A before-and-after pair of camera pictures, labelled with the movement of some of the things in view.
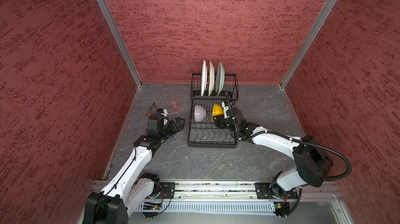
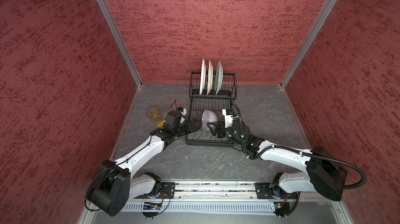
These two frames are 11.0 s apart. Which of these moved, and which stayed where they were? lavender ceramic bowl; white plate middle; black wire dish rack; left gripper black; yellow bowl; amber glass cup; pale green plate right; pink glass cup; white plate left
Moved: left gripper black; lavender ceramic bowl; yellow bowl
Stayed: amber glass cup; white plate left; pink glass cup; white plate middle; pale green plate right; black wire dish rack
